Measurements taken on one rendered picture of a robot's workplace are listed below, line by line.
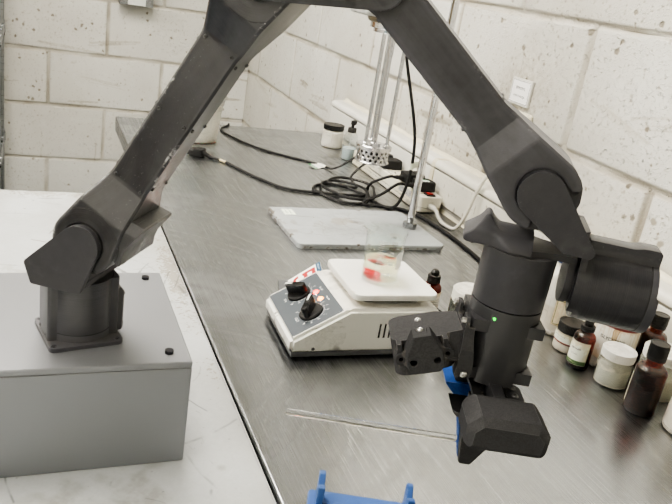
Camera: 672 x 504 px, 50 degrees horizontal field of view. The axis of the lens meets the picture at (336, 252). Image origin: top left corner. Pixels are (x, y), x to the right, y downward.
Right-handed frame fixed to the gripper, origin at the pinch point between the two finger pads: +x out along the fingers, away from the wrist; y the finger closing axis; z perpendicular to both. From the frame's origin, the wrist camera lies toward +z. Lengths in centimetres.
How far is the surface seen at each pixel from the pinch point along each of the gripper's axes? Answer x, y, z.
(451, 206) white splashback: 9, -99, -13
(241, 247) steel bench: 12, -62, 28
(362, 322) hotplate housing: 6.1, -29.4, 8.1
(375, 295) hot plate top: 2.6, -30.5, 7.0
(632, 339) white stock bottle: 5.4, -36.3, -29.5
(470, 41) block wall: -25, -114, -12
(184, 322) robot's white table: 11.5, -32.2, 30.8
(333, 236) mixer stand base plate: 10, -72, 12
